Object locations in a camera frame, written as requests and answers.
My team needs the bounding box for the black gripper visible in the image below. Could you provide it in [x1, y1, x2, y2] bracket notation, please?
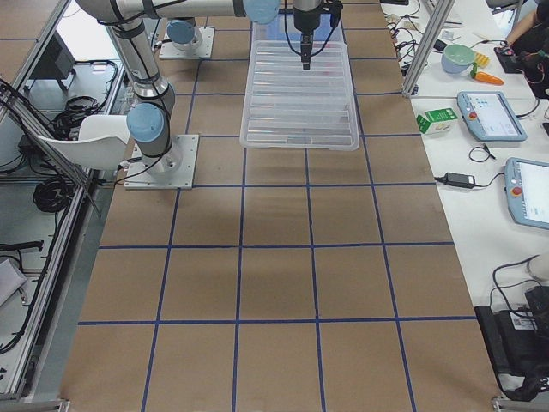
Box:
[293, 0, 320, 70]

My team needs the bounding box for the clear plastic box lid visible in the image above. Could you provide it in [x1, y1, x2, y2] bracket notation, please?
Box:
[239, 40, 359, 151]

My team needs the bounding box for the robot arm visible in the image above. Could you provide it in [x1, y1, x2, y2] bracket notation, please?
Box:
[166, 18, 202, 51]
[78, 1, 281, 176]

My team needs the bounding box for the clear plastic storage box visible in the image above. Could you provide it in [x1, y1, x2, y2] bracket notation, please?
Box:
[252, 9, 331, 47]

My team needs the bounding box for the blue plastic tray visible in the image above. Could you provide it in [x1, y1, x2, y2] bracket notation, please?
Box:
[264, 14, 301, 42]

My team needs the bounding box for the green blue bowl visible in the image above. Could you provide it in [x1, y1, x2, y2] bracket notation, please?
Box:
[441, 44, 475, 74]

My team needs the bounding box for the green white carton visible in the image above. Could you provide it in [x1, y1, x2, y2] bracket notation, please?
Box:
[416, 107, 458, 135]

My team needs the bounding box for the yellow toy corn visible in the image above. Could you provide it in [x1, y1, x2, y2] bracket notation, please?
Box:
[474, 51, 490, 69]

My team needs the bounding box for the toy carrot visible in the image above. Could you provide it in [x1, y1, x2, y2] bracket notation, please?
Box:
[469, 64, 504, 86]

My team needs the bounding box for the teach pendant tablet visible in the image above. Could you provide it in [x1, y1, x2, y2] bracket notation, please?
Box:
[504, 157, 548, 229]
[456, 91, 528, 142]

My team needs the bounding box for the black power adapter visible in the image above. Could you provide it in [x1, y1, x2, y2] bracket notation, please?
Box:
[445, 173, 476, 189]

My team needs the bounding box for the white chair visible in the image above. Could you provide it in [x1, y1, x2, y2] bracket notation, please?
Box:
[38, 115, 130, 170]

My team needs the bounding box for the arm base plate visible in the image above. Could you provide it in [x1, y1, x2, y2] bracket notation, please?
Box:
[160, 24, 215, 60]
[123, 135, 199, 190]

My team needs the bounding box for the aluminium frame post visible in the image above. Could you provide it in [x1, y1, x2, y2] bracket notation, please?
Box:
[401, 0, 455, 98]

